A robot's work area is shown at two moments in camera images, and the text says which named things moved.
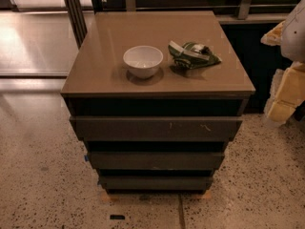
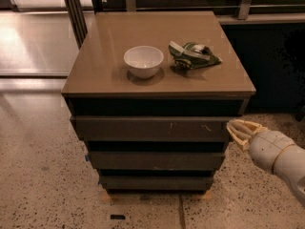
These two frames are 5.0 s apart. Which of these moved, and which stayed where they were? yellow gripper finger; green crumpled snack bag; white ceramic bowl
Moved: yellow gripper finger
Stayed: green crumpled snack bag; white ceramic bowl
